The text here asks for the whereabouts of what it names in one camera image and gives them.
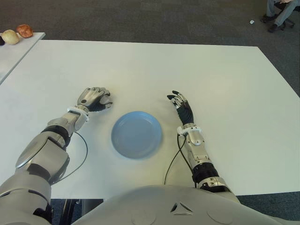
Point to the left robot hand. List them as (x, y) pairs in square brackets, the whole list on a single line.
[(90, 98)]

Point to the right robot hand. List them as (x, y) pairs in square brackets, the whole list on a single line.
[(186, 114)]

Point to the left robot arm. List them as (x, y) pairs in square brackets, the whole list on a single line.
[(44, 150)]

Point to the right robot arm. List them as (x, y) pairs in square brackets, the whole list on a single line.
[(199, 150)]

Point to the blue round plate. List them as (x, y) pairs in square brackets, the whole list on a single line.
[(136, 136)]

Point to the white side table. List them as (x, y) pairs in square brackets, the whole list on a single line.
[(14, 55)]

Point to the grey robot torso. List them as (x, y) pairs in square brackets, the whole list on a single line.
[(164, 206)]

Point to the reddish brown bread roll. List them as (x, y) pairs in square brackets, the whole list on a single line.
[(24, 31)]

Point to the black round object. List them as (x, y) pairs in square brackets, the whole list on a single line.
[(1, 41)]

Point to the seated person in jeans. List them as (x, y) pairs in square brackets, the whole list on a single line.
[(282, 15)]

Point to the black office chair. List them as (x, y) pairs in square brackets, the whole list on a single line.
[(290, 22)]

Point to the black metal frame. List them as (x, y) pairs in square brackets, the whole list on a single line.
[(71, 212)]

